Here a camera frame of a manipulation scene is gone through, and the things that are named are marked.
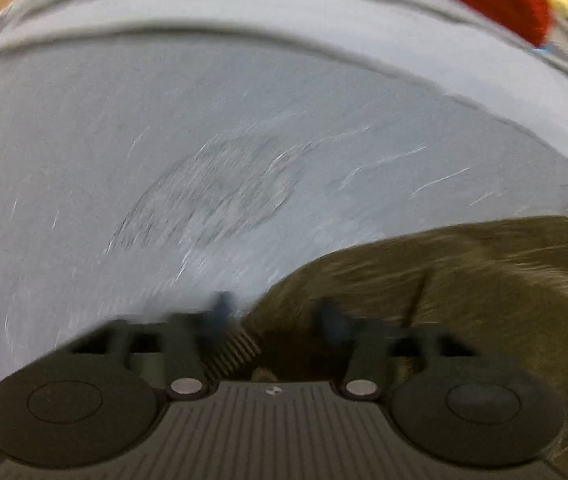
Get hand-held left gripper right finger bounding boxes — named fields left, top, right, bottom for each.
left=314, top=298, right=477, bottom=402

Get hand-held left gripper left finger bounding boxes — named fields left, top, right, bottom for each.
left=70, top=291, right=239, bottom=402

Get olive green pants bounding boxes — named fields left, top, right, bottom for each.
left=251, top=216, right=568, bottom=480

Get grey bed sheet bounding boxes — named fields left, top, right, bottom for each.
left=0, top=0, right=568, bottom=480

